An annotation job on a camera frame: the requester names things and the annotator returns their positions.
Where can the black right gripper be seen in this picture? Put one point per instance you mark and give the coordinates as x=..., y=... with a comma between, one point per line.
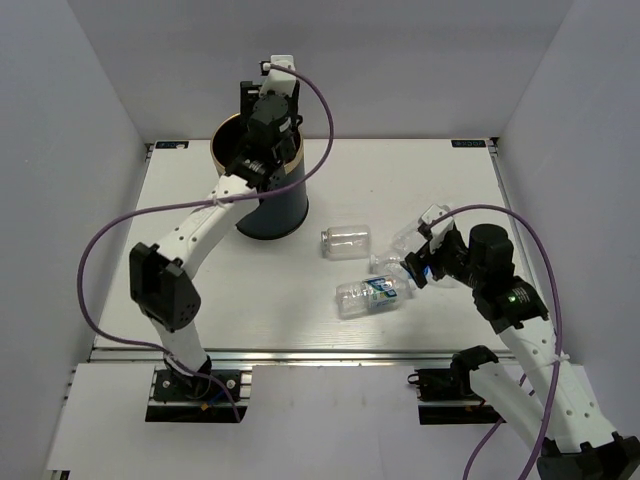
x=454, y=238

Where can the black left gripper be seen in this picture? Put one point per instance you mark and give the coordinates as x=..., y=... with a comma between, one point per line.
x=248, y=95

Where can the clear bottle blue label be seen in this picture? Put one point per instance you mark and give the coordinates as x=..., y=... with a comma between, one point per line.
x=389, y=263

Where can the clear bottle green white label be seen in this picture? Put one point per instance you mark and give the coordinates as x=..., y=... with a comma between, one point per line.
x=372, y=296

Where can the clear jar with silver lid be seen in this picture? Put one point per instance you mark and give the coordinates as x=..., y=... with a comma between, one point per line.
x=346, y=242

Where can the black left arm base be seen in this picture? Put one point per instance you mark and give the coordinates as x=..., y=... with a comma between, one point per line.
x=171, y=401

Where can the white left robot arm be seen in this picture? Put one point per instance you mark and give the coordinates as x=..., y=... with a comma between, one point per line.
x=161, y=275

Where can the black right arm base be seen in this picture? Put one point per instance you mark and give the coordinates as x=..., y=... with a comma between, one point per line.
x=445, y=396

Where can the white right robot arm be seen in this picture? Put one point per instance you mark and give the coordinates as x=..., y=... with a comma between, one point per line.
x=561, y=422

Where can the dark bin with gold rim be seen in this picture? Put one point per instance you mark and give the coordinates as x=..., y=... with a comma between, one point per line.
x=276, y=217

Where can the blue sticker left corner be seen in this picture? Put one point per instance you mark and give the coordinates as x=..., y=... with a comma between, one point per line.
x=171, y=145

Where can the blue sticker corner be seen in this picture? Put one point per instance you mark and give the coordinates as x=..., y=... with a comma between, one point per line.
x=171, y=145
x=468, y=143

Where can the blue sticker right corner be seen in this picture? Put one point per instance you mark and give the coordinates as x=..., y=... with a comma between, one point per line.
x=468, y=143

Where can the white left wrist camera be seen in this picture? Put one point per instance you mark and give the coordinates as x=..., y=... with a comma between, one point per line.
x=277, y=75

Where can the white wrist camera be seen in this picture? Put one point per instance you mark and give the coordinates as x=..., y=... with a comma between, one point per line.
x=277, y=75
x=435, y=222

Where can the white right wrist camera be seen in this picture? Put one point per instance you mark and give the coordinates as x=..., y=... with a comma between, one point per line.
x=435, y=222

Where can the aluminium rail front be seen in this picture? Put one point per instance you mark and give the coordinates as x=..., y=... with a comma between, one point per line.
x=313, y=357

